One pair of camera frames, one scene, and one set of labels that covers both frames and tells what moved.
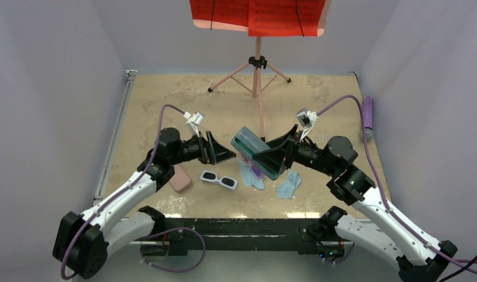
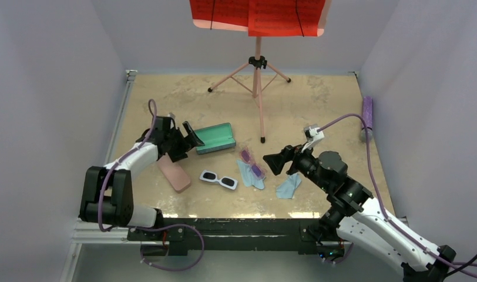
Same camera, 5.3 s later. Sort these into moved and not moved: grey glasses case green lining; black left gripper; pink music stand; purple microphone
Moved: grey glasses case green lining; black left gripper
Not moved: pink music stand; purple microphone
